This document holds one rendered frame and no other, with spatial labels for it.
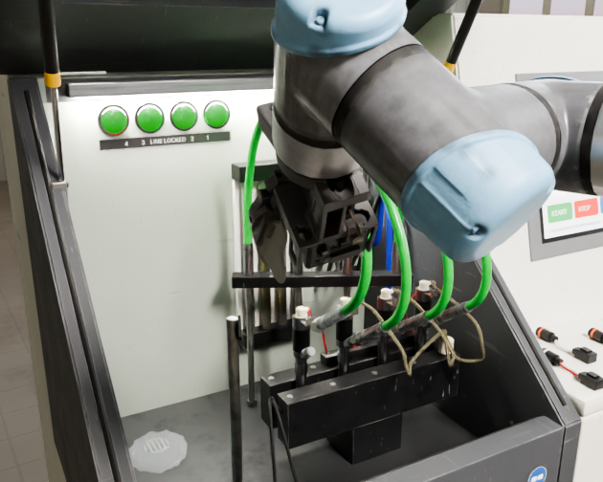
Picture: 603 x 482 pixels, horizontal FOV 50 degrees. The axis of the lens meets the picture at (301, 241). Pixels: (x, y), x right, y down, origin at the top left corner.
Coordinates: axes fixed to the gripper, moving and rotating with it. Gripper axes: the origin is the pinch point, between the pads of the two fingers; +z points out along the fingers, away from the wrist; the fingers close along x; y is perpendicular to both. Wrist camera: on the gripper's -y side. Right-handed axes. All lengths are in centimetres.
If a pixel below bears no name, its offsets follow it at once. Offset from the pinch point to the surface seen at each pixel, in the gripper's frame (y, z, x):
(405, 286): 1.5, 20.5, 15.5
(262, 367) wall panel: -9, 71, -2
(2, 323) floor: -143, 287, -110
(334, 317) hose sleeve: 1.2, 24.3, 5.5
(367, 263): -0.5, 13.0, 9.6
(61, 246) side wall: -18.3, 17.8, -26.3
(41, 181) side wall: -29.4, 17.8, -26.9
